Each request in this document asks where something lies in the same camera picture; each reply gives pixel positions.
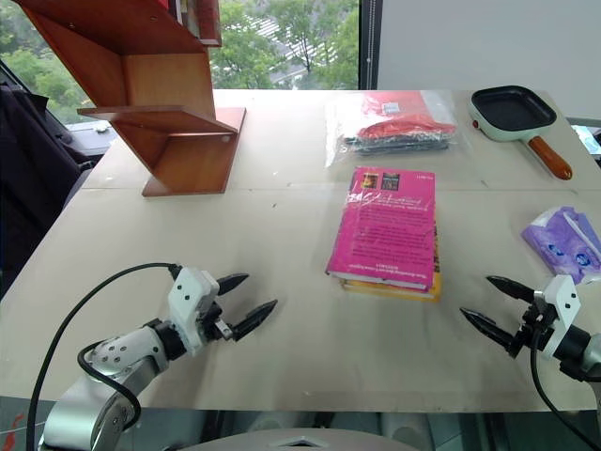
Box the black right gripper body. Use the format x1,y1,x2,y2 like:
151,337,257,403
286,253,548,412
505,289,559,361

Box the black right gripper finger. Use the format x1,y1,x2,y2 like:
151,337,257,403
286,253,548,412
485,275,535,305
459,307,517,352

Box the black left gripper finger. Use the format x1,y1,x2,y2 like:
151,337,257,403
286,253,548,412
216,272,251,297
231,299,279,343

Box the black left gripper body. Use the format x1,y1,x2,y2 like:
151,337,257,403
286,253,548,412
198,289,236,343

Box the yellow paperback book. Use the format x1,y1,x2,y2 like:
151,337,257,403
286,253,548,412
339,219,444,303

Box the pink paperback book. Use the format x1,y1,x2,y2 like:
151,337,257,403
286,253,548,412
325,165,437,290

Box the zigzag brown wooden bookshelf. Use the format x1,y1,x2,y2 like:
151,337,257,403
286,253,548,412
13,0,248,197

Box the purple tissue pack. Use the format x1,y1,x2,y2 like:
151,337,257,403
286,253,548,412
520,205,601,286

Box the light blue object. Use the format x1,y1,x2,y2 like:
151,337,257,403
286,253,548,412
574,123,601,157

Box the mint square frying pan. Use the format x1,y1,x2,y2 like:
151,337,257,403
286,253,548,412
467,85,574,181

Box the clear plastic bag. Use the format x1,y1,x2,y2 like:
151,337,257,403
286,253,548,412
324,90,472,170

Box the red folded cloth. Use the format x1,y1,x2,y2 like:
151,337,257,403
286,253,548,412
358,91,458,141

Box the dark chair with jacket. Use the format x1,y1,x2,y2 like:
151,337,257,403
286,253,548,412
0,83,98,295

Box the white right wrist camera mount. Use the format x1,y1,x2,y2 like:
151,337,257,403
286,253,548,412
534,274,582,361

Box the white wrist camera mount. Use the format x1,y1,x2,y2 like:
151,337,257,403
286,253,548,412
534,274,582,361
167,266,220,354

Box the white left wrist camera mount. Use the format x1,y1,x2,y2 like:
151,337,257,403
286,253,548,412
167,266,220,354

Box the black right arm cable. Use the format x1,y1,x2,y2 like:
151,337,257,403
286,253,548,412
530,323,601,451

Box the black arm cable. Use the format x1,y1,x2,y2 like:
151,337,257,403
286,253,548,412
530,323,601,451
25,262,183,451

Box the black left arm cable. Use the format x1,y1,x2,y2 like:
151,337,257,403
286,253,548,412
25,262,183,451

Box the black bundled straps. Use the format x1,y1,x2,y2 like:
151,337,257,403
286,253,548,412
344,128,451,157

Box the dark window frame post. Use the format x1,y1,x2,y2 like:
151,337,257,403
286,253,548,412
358,0,382,91

